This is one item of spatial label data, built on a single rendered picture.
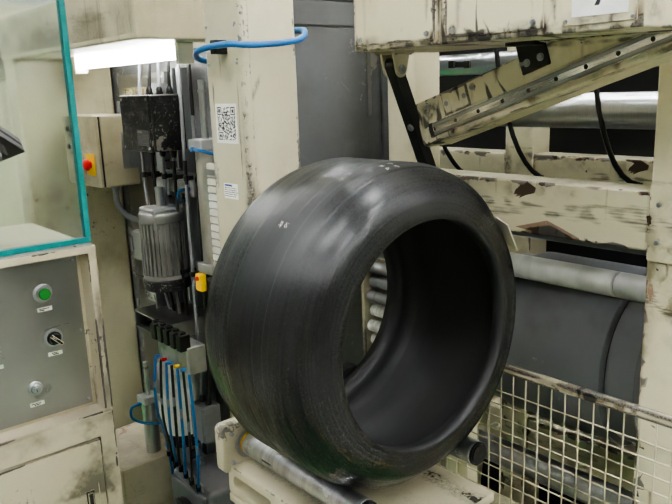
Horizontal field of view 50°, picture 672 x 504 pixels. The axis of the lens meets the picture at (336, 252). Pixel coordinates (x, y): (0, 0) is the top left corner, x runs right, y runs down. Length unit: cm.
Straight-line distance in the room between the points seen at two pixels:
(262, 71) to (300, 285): 50
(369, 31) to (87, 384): 97
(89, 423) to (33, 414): 12
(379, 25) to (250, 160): 36
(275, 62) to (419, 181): 41
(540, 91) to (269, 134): 50
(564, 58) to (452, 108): 27
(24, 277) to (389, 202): 82
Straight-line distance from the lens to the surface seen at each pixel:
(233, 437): 145
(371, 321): 179
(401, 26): 142
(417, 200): 113
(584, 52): 134
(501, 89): 144
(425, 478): 152
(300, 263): 104
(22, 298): 161
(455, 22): 133
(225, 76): 141
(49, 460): 168
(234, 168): 141
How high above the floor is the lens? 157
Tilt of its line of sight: 13 degrees down
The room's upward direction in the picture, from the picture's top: 2 degrees counter-clockwise
